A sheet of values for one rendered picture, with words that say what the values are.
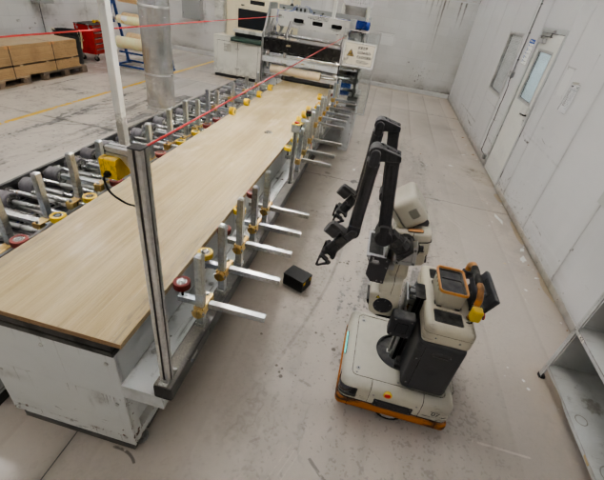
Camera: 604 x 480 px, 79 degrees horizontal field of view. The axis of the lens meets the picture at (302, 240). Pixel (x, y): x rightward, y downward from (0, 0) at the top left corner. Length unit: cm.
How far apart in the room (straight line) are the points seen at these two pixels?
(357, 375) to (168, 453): 111
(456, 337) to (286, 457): 112
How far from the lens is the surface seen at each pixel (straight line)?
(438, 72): 1243
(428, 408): 240
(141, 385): 181
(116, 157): 110
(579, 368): 336
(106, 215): 235
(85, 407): 217
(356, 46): 594
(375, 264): 188
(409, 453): 249
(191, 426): 239
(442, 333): 200
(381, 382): 233
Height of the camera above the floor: 209
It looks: 34 degrees down
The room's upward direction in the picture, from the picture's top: 9 degrees clockwise
